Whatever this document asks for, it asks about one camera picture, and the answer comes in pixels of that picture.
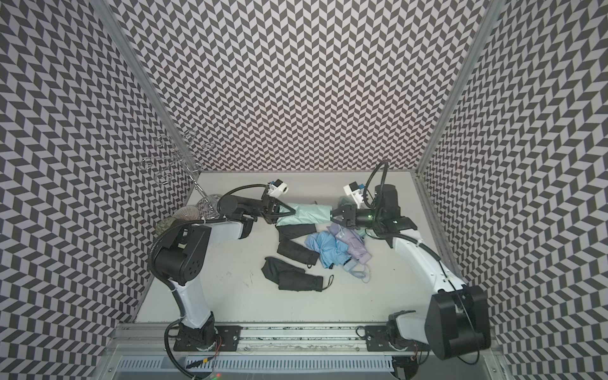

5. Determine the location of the blue sleeved umbrella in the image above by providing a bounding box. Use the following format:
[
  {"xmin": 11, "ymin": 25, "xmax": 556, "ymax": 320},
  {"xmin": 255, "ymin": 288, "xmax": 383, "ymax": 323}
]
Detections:
[{"xmin": 305, "ymin": 231, "xmax": 371, "ymax": 283}]

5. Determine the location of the black sleeve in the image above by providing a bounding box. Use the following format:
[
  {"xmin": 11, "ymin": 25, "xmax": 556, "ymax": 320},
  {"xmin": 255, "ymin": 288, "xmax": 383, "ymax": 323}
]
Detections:
[
  {"xmin": 261, "ymin": 256, "xmax": 306, "ymax": 284},
  {"xmin": 275, "ymin": 224, "xmax": 317, "ymax": 241}
]

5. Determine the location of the black sleeved umbrella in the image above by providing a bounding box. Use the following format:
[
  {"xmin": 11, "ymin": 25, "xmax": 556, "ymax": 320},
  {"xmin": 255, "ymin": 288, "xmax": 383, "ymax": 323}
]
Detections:
[
  {"xmin": 277, "ymin": 240, "xmax": 320, "ymax": 268},
  {"xmin": 279, "ymin": 272, "xmax": 334, "ymax": 292}
]

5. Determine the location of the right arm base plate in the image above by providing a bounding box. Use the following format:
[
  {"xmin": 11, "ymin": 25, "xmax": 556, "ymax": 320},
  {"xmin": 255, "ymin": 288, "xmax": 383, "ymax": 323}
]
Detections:
[{"xmin": 355, "ymin": 325, "xmax": 429, "ymax": 352}]

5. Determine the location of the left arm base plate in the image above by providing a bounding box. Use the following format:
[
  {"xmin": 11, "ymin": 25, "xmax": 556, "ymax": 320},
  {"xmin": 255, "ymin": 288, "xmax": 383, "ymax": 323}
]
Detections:
[{"xmin": 173, "ymin": 324, "xmax": 242, "ymax": 352}]

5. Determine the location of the lavender sleeved umbrella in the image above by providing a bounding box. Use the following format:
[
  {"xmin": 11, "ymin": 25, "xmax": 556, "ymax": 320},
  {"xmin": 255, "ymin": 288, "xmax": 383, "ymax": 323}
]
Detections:
[{"xmin": 337, "ymin": 227, "xmax": 371, "ymax": 264}]

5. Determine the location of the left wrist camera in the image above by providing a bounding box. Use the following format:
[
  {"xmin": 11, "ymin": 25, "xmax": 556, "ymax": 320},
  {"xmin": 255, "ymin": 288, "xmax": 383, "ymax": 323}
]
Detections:
[{"xmin": 267, "ymin": 179, "xmax": 289, "ymax": 198}]

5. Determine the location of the green drinking glass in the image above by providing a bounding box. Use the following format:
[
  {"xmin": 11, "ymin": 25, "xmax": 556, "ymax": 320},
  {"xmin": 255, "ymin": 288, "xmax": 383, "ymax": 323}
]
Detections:
[{"xmin": 155, "ymin": 216, "xmax": 177, "ymax": 238}]

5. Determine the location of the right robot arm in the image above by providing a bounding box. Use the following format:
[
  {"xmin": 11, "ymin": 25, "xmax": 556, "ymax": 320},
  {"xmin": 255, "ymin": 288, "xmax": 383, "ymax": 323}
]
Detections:
[{"xmin": 330, "ymin": 160, "xmax": 492, "ymax": 360}]

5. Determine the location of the lavender sleeve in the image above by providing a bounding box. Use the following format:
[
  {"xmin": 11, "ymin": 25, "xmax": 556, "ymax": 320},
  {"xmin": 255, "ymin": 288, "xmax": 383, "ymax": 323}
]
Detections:
[{"xmin": 328, "ymin": 223, "xmax": 351, "ymax": 239}]

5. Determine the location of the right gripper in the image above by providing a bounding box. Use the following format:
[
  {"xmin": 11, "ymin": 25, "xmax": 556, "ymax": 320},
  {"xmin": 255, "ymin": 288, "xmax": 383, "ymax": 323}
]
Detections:
[{"xmin": 325, "ymin": 205, "xmax": 383, "ymax": 230}]

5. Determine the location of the wire glass rack stand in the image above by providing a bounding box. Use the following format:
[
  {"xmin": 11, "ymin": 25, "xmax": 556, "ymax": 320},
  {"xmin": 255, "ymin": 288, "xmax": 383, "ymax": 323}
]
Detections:
[{"xmin": 137, "ymin": 136, "xmax": 221, "ymax": 220}]

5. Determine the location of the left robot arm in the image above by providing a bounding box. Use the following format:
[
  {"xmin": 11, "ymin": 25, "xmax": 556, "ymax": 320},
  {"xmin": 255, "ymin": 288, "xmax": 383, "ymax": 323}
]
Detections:
[{"xmin": 148, "ymin": 183, "xmax": 296, "ymax": 351}]

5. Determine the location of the ribbed glass bowl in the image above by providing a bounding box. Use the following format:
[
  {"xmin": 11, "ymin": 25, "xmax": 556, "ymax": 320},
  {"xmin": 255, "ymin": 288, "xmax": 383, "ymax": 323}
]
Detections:
[{"xmin": 173, "ymin": 205, "xmax": 201, "ymax": 222}]

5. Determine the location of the mint green sleeved umbrella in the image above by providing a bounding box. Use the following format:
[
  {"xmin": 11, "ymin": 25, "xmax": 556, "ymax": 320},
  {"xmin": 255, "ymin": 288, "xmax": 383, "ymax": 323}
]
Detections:
[{"xmin": 355, "ymin": 229, "xmax": 378, "ymax": 240}]

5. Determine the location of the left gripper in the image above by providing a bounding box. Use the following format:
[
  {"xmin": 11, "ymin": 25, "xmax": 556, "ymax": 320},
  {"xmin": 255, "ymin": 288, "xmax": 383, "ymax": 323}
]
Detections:
[{"xmin": 243, "ymin": 195, "xmax": 298, "ymax": 225}]

